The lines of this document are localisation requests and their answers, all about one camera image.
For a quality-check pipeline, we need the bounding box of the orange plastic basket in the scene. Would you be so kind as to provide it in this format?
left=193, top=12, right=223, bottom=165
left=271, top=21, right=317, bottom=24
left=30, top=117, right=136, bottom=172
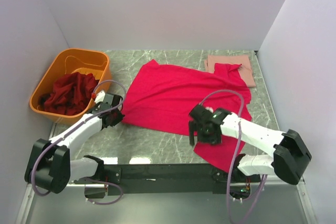
left=29, top=48, right=112, bottom=125

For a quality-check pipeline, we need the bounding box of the black base beam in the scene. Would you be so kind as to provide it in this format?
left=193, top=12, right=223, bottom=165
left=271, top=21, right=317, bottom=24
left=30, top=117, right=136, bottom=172
left=73, top=163, right=263, bottom=198

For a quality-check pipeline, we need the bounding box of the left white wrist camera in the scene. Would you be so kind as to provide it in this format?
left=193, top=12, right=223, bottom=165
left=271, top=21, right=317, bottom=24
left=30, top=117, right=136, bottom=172
left=91, top=90, right=106, bottom=104

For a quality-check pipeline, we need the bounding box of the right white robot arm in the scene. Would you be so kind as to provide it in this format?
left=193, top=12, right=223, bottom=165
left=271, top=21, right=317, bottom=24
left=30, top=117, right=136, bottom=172
left=188, top=105, right=312, bottom=185

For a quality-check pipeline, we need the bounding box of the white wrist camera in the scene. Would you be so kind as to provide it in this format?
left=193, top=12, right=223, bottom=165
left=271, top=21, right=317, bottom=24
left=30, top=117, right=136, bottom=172
left=205, top=106, right=214, bottom=113
left=91, top=90, right=106, bottom=104

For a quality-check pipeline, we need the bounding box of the folded light pink t shirt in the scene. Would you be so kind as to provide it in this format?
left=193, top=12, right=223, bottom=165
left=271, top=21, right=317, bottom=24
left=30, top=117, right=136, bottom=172
left=204, top=55, right=256, bottom=88

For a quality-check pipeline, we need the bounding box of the dark red t shirt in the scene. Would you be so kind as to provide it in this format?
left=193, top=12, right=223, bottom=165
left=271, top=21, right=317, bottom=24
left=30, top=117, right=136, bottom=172
left=38, top=72, right=98, bottom=116

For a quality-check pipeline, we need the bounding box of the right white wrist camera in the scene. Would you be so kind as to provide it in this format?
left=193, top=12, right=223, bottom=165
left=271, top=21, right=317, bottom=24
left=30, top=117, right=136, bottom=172
left=205, top=106, right=214, bottom=113

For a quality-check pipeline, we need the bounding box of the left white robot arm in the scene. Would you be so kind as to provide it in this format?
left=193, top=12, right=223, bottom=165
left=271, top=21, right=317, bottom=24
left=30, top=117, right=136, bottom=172
left=24, top=91, right=124, bottom=195

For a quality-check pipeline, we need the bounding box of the bright pink t shirt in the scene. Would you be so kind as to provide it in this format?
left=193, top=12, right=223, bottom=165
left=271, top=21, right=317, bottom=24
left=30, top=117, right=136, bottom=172
left=121, top=59, right=253, bottom=174

